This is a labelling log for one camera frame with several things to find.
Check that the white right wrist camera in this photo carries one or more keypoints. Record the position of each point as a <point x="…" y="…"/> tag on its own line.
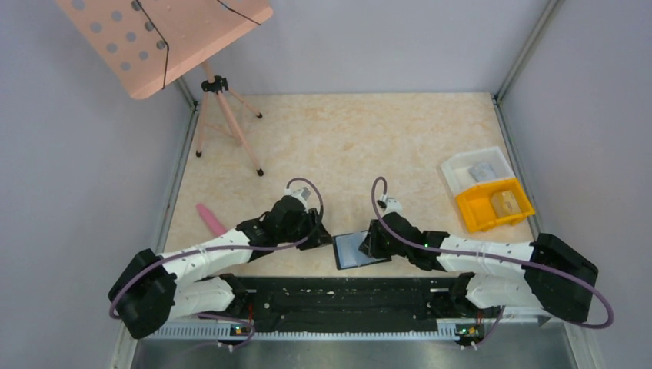
<point x="389" y="205"/>

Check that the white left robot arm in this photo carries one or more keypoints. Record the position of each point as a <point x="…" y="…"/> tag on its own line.
<point x="156" y="288"/>

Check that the silver VIP card in bin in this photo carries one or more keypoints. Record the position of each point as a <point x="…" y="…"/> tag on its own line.
<point x="482" y="172"/>

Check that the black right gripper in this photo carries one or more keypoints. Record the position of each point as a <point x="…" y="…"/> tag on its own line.
<point x="370" y="244"/>

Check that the yellow plastic bin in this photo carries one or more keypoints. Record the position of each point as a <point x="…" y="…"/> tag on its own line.
<point x="488" y="205"/>

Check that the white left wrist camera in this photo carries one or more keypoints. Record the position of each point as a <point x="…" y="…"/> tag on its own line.
<point x="301" y="194"/>

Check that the pink marker pen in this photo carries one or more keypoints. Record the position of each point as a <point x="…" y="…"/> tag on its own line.
<point x="213" y="224"/>

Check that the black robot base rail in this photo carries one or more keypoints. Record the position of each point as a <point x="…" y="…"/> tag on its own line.
<point x="350" y="305"/>

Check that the pink music stand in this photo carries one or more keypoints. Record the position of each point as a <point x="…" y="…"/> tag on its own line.
<point x="150" y="44"/>

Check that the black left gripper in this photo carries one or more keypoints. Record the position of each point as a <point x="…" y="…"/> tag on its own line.
<point x="321" y="237"/>

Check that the black leather card holder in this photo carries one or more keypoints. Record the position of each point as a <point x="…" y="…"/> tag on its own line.
<point x="347" y="253"/>

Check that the white plastic bin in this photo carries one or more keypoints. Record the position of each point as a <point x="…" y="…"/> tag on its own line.
<point x="465" y="170"/>

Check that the gold VIP card in bin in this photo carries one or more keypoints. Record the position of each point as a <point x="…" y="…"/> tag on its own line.
<point x="505" y="204"/>

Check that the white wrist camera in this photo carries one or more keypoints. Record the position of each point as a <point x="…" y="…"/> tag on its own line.
<point x="389" y="205"/>
<point x="301" y="194"/>

